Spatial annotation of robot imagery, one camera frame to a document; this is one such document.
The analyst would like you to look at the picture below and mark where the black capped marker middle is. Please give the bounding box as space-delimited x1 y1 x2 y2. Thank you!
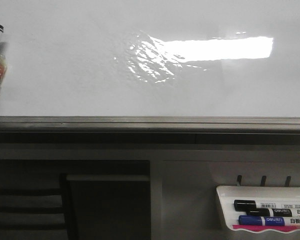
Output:
246 208 300 217

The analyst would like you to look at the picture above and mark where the black capped marker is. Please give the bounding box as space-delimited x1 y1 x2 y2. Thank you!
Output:
246 208 300 217
233 199 300 211

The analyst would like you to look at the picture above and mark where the dark cabinet panel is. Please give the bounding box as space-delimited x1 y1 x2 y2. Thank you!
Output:
66 175 151 240

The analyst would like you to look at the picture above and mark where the dark chair backrest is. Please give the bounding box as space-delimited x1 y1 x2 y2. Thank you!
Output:
0 173 79 240

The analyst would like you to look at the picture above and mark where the blue capped marker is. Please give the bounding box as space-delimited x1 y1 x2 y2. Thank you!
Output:
238 215 300 226

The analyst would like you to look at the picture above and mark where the black capped marker top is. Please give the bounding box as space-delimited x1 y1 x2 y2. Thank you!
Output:
233 199 300 211

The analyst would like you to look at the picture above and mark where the black hook right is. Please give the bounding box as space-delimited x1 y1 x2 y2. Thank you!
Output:
284 176 292 187

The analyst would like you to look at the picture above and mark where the white whiteboard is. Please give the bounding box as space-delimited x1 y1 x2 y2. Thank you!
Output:
0 0 300 117

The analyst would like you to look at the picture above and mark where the black hook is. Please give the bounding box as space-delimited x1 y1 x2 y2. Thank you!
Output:
236 175 243 187
284 176 292 187
260 175 267 187

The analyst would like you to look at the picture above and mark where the black hook left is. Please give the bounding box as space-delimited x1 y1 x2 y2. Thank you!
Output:
236 175 243 187

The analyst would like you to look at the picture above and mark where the grey whiteboard frame ledge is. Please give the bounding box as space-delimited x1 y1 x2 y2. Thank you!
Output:
0 116 300 145

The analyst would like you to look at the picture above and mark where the white plastic marker tray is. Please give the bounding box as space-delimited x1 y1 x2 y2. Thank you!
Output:
216 185 300 240

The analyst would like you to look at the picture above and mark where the black hook middle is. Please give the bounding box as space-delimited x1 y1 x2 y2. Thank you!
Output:
260 175 267 187

